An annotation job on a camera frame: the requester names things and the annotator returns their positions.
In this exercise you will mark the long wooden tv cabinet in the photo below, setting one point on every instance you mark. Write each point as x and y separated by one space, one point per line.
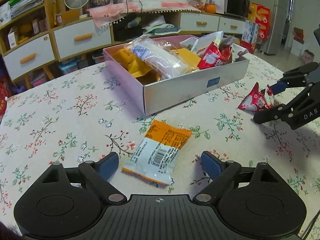
83 36

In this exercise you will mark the small yellow snack pack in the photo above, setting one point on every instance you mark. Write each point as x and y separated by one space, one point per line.
191 59

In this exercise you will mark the orange white snack pack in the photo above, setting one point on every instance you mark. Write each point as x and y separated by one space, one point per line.
156 156

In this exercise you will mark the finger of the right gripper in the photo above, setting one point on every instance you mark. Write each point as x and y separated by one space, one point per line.
268 115
304 76

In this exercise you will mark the pink cardboard box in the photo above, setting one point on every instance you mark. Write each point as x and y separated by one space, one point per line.
158 96

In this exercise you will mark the floral tablecloth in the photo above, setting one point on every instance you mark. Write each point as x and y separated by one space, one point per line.
85 115

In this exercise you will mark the red snack packet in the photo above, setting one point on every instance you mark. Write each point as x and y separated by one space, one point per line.
258 100
214 57

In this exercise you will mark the wooden shelf cabinet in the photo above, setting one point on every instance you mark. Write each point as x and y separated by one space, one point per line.
27 42

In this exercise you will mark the pink cloth runner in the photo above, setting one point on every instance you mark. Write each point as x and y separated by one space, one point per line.
114 13

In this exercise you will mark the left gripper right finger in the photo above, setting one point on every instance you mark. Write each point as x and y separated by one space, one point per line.
222 174

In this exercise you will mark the orange fruit lower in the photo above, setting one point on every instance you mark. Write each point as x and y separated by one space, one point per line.
210 8

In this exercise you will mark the clear white cracker pack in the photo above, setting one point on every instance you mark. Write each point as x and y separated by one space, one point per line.
165 62

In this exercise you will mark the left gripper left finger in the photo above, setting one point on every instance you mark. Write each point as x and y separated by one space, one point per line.
96 176

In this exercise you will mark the large yellow snack bag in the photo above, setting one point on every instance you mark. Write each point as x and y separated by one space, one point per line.
133 64

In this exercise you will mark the black open box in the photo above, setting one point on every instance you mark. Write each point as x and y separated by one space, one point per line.
128 28

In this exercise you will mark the silver refrigerator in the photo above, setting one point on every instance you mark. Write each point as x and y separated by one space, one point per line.
278 10

